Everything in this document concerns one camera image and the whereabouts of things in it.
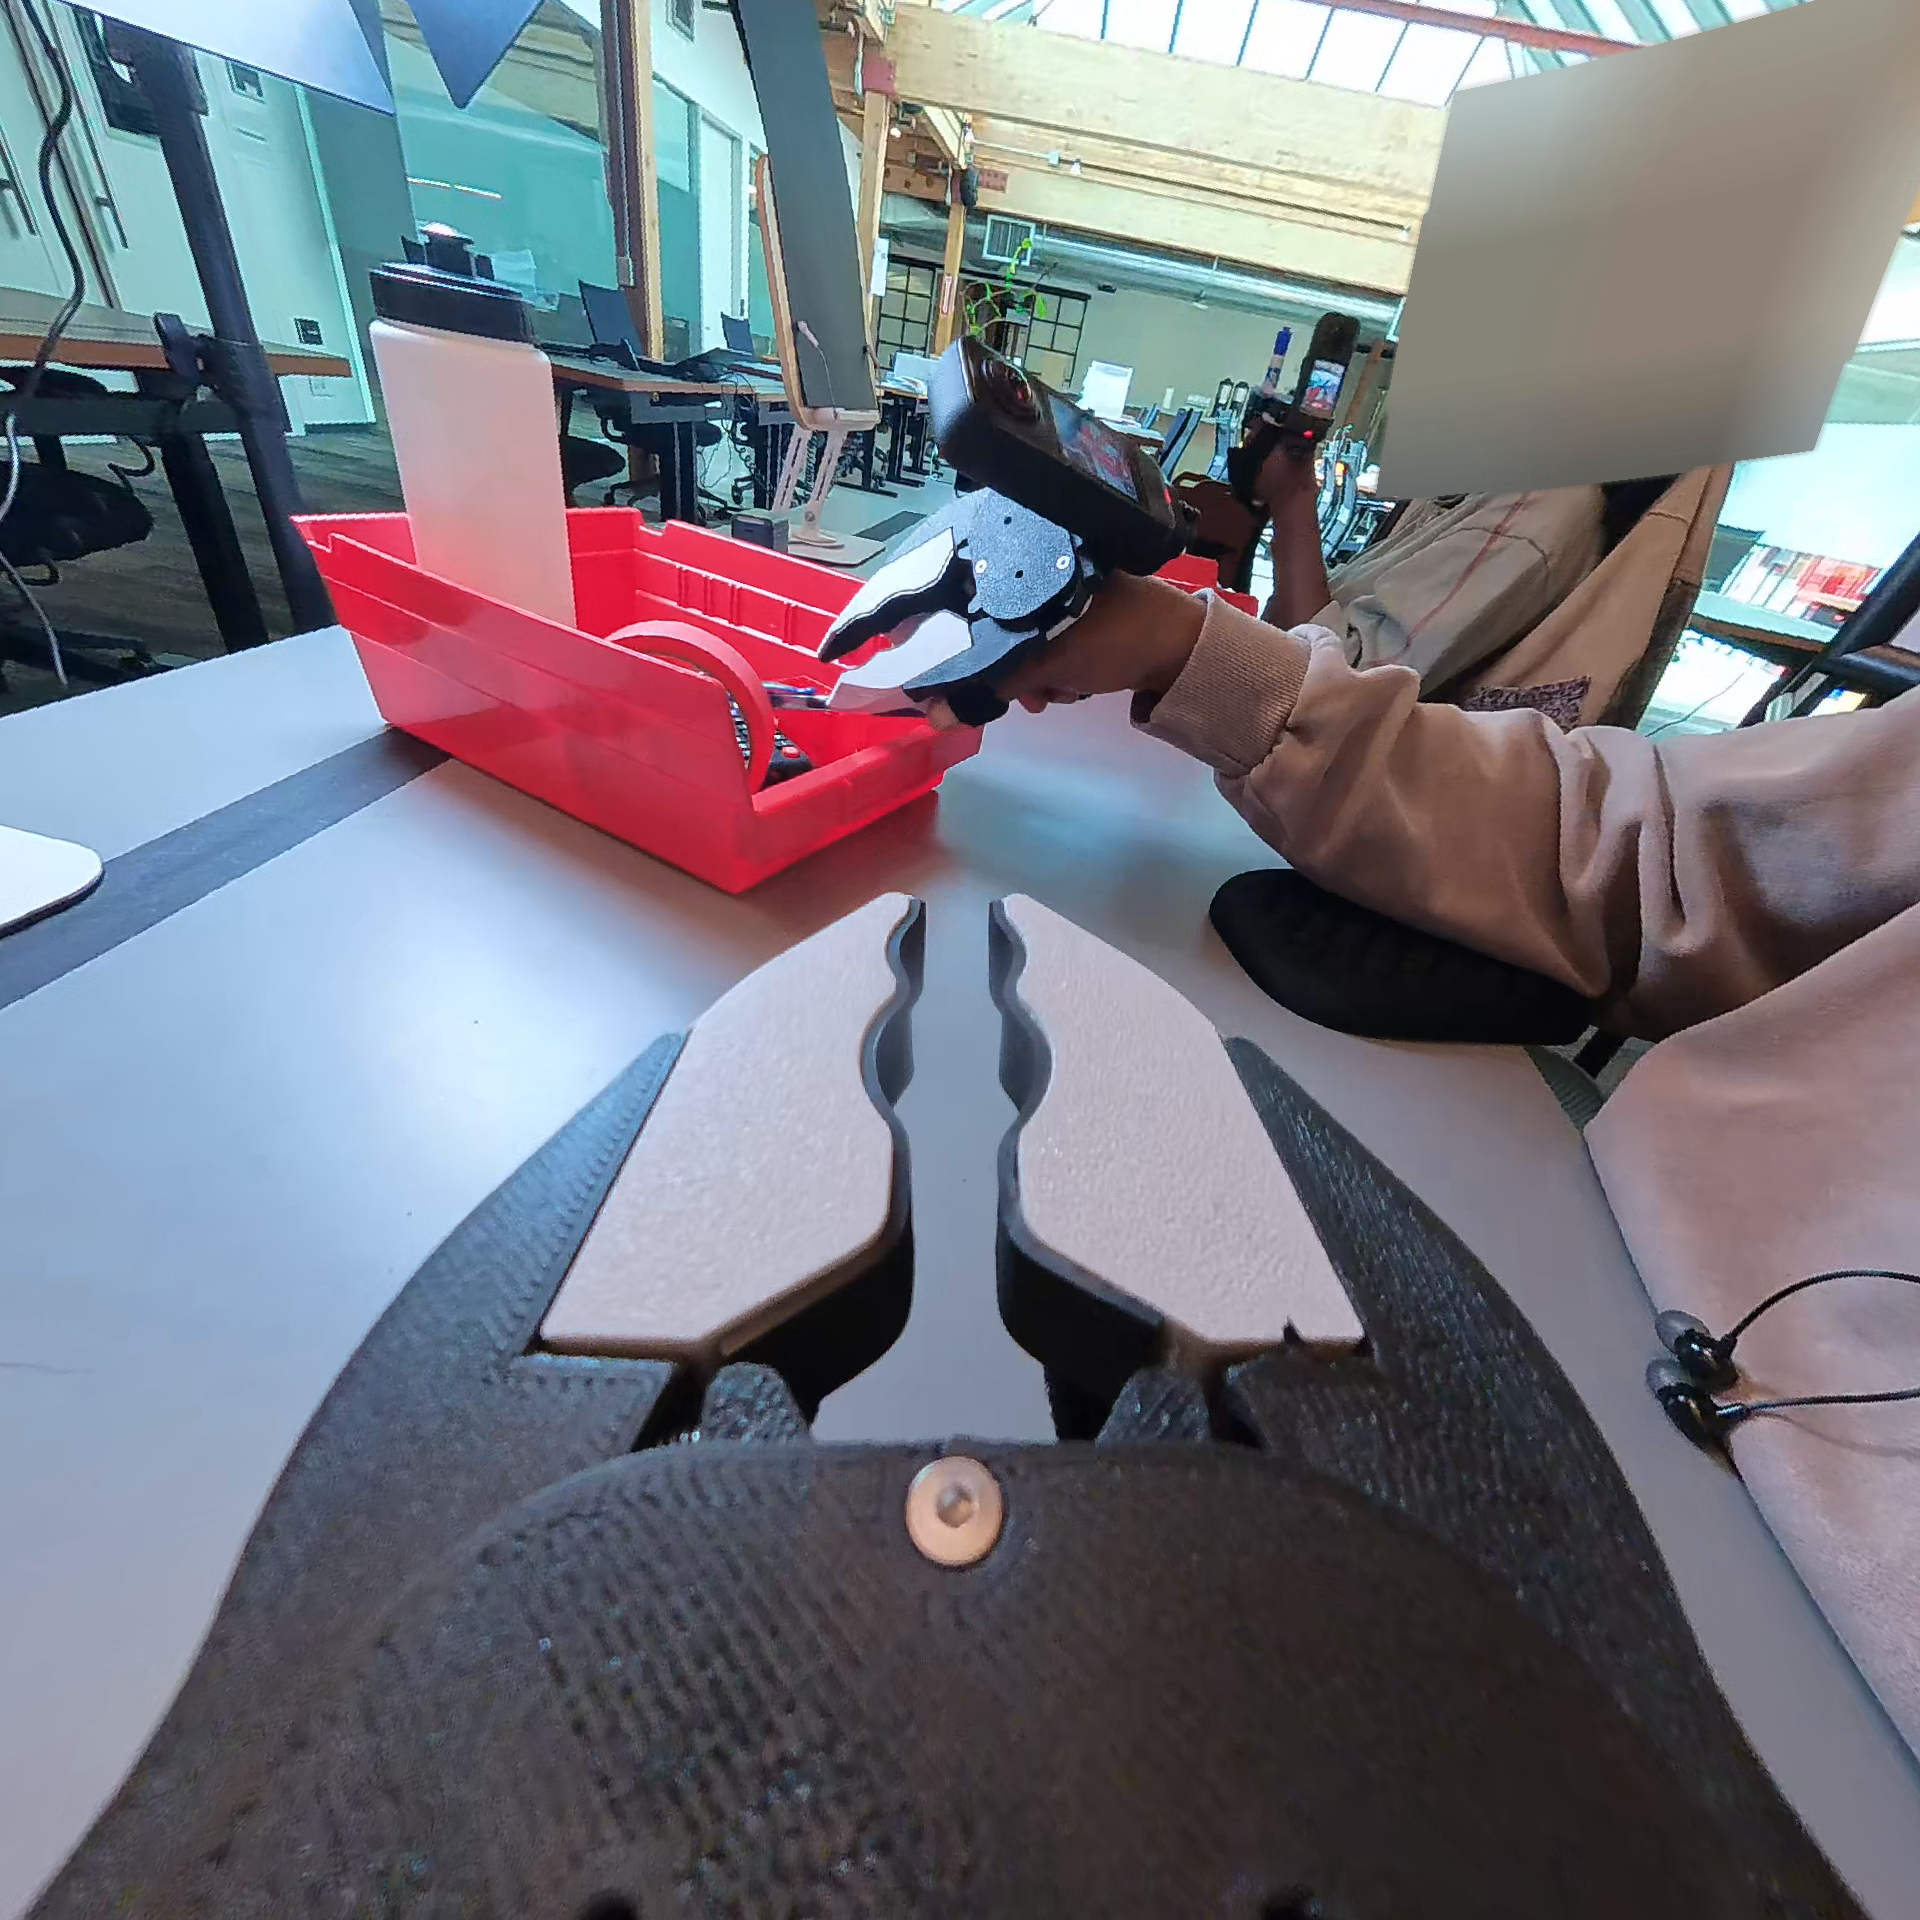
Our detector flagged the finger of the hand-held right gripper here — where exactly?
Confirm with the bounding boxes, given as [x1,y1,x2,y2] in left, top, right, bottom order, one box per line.
[825,608,985,714]
[817,526,969,663]

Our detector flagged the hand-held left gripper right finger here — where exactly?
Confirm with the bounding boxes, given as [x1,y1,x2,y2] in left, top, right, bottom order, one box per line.
[987,896,1369,1368]

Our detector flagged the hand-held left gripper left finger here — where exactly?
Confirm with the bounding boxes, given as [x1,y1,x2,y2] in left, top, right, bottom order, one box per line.
[540,891,927,1367]

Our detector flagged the red tape roll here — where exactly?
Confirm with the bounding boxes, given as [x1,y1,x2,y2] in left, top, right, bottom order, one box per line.
[609,620,781,784]

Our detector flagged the person's right forearm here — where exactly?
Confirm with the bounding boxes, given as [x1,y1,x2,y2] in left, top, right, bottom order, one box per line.
[1147,596,1920,1039]

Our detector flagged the green potted plant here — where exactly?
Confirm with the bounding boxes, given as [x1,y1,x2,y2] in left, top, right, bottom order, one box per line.
[967,240,1057,325]

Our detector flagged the wooden office desk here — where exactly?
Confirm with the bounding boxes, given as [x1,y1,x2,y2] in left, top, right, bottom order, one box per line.
[546,347,798,518]
[0,285,354,646]

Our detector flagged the black board with wooden edge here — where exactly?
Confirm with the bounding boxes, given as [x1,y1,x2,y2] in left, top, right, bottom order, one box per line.
[729,0,889,568]

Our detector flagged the white water bottle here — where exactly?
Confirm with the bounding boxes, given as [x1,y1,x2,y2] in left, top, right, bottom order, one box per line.
[367,223,578,629]

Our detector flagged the studio softbox light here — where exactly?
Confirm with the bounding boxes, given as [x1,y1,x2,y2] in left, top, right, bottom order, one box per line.
[60,0,545,634]

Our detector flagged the black framed white sign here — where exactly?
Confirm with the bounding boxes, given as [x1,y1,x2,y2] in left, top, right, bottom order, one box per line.
[1785,532,1920,707]

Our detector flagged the black wired earphones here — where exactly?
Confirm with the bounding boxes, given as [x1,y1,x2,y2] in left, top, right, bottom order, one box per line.
[1645,1271,1920,1450]

